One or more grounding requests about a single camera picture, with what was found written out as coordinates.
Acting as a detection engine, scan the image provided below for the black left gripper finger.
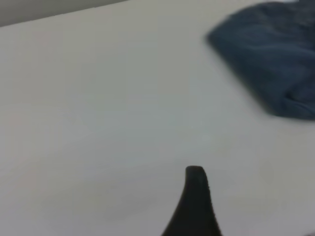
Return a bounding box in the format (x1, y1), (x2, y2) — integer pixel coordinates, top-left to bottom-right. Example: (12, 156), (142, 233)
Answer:
(161, 166), (222, 236)

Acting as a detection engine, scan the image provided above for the blue denim shorts basketball print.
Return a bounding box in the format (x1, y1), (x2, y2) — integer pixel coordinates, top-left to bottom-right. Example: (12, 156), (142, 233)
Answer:
(205, 0), (315, 121)

